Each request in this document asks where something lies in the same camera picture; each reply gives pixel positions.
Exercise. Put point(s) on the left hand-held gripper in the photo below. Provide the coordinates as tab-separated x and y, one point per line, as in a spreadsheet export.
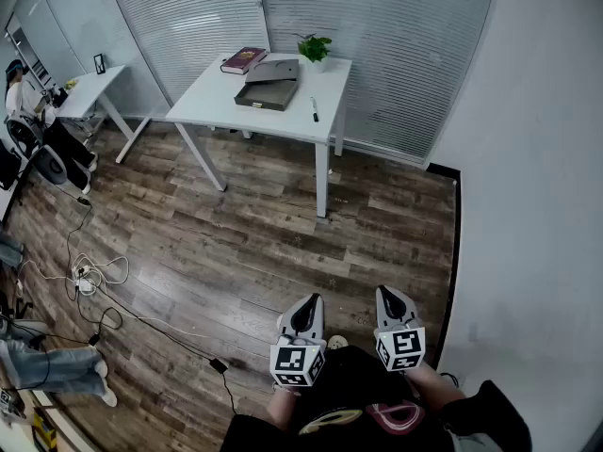
294	360

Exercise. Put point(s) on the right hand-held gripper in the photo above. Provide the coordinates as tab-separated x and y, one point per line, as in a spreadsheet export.
405	346

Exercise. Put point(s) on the white black marker pen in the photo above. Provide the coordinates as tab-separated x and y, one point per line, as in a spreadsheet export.
314	108

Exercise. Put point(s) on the grey box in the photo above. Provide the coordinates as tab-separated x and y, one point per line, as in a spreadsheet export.
266	94

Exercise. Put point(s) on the person's right forearm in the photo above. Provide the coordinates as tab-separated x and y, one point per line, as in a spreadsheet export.
433	384

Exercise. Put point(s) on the person's left forearm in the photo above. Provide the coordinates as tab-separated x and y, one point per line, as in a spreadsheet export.
282	408

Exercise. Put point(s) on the grey mesh office chair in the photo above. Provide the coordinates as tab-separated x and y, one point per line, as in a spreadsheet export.
49	163

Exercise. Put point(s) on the person's white shoe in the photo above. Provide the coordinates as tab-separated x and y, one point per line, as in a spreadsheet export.
337	342

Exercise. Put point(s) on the person's black printed shirt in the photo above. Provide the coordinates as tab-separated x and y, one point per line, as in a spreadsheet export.
358	393

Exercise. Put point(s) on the black power adapter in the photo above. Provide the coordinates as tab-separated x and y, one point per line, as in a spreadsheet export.
217	365

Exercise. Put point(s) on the white square table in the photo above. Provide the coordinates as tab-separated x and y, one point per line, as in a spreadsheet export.
216	97

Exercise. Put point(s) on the maroon hardcover book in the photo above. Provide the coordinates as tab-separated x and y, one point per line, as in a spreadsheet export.
242	59

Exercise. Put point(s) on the green potted plant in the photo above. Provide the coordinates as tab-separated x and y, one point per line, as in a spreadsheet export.
314	50

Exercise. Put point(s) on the white venetian blinds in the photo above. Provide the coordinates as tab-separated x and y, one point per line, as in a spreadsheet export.
386	40

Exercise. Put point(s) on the white long desk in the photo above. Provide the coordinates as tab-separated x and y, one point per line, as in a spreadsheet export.
89	90

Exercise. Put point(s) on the small yellow flowers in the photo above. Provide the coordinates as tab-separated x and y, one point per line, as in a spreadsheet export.
70	84

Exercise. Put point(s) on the black picture frame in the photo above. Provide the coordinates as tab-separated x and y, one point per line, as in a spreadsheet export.
99	64

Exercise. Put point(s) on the white wall shelf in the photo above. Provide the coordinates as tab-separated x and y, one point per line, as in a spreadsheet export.
28	50

